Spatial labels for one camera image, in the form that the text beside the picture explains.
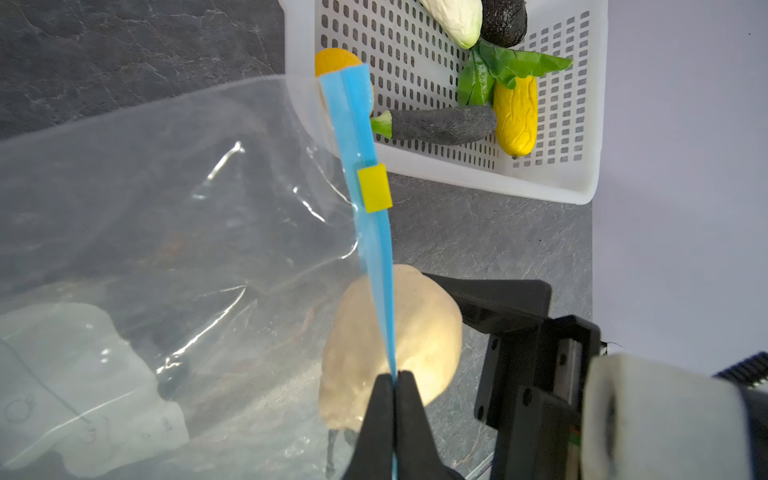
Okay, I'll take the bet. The green toy leaf vegetable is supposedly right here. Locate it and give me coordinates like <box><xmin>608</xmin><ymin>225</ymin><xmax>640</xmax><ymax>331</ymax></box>
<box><xmin>457</xmin><ymin>40</ymin><xmax>573</xmax><ymax>106</ymax></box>

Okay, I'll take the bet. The yellow zipper slider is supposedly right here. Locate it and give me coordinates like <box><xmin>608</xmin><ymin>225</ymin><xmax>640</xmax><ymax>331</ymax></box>
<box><xmin>357</xmin><ymin>164</ymin><xmax>393</xmax><ymax>214</ymax></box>

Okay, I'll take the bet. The beige toy potato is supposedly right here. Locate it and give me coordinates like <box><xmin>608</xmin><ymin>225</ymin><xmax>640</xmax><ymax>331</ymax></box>
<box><xmin>319</xmin><ymin>264</ymin><xmax>463</xmax><ymax>432</ymax></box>

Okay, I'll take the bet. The black toy avocado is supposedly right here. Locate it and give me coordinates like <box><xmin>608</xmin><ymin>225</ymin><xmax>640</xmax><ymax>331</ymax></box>
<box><xmin>481</xmin><ymin>0</ymin><xmax>528</xmax><ymax>48</ymax></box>

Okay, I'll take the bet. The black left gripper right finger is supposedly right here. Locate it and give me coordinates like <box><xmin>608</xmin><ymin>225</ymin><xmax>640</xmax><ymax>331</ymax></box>
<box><xmin>395</xmin><ymin>371</ymin><xmax>463</xmax><ymax>480</ymax></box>

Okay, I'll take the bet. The clear zip top bag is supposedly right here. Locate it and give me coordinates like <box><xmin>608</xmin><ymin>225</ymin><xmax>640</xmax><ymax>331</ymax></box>
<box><xmin>1</xmin><ymin>66</ymin><xmax>391</xmax><ymax>479</ymax></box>

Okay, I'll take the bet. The white perforated plastic basket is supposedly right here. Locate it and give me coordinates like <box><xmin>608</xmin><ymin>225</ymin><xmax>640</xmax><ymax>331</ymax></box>
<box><xmin>281</xmin><ymin>1</ymin><xmax>608</xmax><ymax>205</ymax></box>

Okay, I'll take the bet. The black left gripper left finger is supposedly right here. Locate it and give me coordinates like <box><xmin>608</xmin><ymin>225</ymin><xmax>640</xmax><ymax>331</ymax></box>
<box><xmin>342</xmin><ymin>374</ymin><xmax>395</xmax><ymax>480</ymax></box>

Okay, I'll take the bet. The yellow toy corn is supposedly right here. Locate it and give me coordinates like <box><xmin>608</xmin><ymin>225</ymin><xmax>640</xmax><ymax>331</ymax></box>
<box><xmin>493</xmin><ymin>76</ymin><xmax>538</xmax><ymax>157</ymax></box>

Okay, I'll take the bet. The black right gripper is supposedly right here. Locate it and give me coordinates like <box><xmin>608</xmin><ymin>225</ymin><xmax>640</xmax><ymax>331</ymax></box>
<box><xmin>427</xmin><ymin>274</ymin><xmax>601</xmax><ymax>479</ymax></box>

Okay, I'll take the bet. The yellow toy lemon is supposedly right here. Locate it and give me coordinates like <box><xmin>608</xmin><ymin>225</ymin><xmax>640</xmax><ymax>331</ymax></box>
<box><xmin>314</xmin><ymin>47</ymin><xmax>363</xmax><ymax>77</ymax></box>

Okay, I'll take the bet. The dark toy eggplant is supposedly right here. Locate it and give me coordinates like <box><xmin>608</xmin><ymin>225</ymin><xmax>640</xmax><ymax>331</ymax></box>
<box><xmin>370</xmin><ymin>105</ymin><xmax>497</xmax><ymax>146</ymax></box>

